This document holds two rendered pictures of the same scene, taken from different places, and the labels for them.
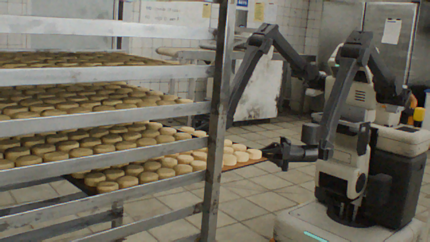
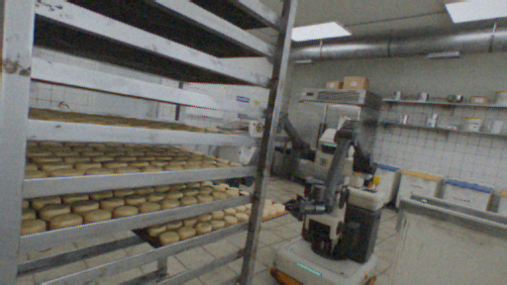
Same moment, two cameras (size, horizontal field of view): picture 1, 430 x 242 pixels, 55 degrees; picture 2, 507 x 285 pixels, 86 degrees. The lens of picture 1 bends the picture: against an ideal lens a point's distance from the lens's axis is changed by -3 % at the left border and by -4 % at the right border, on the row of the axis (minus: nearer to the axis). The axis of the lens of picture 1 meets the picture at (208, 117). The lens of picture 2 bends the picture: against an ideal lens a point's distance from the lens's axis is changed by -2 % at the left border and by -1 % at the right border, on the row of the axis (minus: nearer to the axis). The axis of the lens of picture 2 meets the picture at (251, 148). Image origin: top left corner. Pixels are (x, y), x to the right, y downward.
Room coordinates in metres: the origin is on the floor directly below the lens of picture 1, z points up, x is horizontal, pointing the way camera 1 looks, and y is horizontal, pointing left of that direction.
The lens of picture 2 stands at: (0.21, 0.13, 1.20)
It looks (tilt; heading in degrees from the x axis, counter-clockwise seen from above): 6 degrees down; 353
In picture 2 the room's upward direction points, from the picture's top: 9 degrees clockwise
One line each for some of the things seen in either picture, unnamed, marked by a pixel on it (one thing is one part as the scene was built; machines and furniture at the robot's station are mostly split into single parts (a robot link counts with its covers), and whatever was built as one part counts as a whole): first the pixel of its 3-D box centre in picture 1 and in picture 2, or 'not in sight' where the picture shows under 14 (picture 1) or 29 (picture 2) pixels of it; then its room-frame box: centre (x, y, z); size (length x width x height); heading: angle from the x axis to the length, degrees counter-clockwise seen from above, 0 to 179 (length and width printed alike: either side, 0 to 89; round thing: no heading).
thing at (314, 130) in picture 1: (314, 140); (321, 198); (1.36, -0.36, 0.91); 0.12 x 0.09 x 0.12; 136
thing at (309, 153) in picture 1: (308, 151); (316, 207); (1.34, -0.33, 0.87); 0.07 x 0.06 x 0.07; 105
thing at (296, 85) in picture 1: (305, 91); (283, 160); (6.91, -1.56, 0.33); 0.54 x 0.53 x 0.66; 38
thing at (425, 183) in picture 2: not in sight; (418, 193); (4.48, -3.40, 0.38); 0.64 x 0.54 x 0.77; 129
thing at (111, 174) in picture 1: (113, 175); (172, 225); (0.99, 0.22, 0.87); 0.05 x 0.05 x 0.02
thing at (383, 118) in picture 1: (377, 111); (348, 177); (2.25, -0.93, 0.87); 0.23 x 0.15 x 0.11; 45
